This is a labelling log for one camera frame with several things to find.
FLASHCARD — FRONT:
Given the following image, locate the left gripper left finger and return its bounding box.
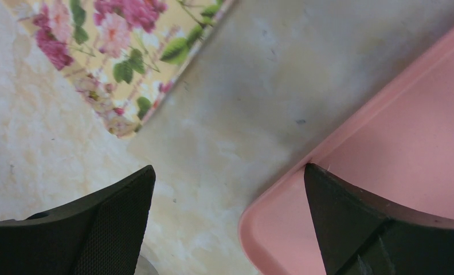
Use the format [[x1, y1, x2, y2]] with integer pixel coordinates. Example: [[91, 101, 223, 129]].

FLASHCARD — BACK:
[[0, 166, 156, 274]]

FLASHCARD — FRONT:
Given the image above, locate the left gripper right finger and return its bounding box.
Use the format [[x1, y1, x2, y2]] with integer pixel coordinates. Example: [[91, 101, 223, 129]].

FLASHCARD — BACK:
[[304, 163, 454, 274]]

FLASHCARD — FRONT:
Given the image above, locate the pink plastic tray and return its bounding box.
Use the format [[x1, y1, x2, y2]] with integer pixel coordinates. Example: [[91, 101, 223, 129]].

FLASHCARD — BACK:
[[238, 28, 454, 274]]

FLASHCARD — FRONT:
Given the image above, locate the floral yellow tray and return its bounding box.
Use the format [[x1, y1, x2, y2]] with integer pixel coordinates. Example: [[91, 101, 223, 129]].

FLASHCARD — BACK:
[[6, 1, 232, 138]]

